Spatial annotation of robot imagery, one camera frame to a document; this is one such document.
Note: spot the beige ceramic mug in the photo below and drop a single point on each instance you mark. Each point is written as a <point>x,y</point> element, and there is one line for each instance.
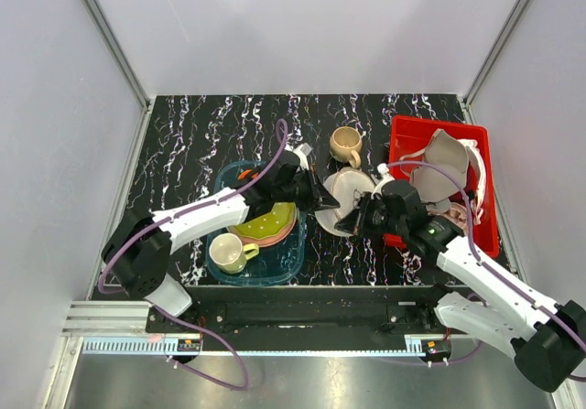
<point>346,145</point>

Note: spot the orange mug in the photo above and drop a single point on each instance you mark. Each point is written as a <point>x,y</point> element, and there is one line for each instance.
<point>250,173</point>

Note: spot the teal transparent plastic tub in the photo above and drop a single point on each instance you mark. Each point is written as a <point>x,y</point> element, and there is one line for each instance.
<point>274,265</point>

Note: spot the green polka dot bowl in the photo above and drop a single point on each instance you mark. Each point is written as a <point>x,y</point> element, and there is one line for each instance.
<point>280,212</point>

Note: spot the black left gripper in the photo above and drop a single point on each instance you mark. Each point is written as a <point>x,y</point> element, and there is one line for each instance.
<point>319,198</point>

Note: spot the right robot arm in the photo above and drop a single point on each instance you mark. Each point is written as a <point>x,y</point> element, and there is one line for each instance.
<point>544,338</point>

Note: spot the pink bra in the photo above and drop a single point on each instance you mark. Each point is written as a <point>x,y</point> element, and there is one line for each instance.
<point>458,215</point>

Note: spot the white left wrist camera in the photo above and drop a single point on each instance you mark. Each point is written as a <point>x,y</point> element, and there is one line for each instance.
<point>302,152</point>

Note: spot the white lace bra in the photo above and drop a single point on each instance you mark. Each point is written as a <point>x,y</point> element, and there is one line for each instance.
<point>479,188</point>

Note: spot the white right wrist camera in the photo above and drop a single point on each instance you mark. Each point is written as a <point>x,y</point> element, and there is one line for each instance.
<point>382,181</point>

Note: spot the pink plate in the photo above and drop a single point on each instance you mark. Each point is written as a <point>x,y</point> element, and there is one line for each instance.
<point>286,235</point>

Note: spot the red plastic bin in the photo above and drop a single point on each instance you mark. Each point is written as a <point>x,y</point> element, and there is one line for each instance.
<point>410,134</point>

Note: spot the grey bra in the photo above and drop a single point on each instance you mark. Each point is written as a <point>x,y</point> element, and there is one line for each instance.
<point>449,167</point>

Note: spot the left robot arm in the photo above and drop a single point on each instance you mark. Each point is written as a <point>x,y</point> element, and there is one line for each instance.
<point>138,250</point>

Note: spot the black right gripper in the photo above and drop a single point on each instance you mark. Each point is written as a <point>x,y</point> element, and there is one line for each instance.
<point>351,221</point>

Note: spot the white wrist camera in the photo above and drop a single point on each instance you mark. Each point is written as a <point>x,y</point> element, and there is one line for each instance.
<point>382,181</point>
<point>302,152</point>

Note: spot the cream and yellow mug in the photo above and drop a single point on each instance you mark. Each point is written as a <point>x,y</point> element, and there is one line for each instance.
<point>230,254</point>

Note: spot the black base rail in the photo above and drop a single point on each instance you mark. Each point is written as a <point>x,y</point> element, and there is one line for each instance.
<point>316,318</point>

